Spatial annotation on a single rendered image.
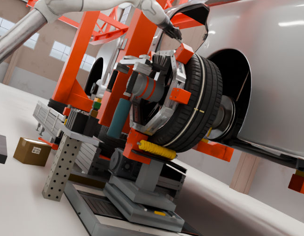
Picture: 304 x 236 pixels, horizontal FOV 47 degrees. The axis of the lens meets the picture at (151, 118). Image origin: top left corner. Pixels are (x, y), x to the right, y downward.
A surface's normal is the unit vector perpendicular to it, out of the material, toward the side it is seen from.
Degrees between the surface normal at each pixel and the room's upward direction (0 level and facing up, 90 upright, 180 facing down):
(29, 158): 90
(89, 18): 90
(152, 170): 90
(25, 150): 90
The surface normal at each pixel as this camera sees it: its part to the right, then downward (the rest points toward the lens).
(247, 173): 0.39, 0.12
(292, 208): -0.85, -0.33
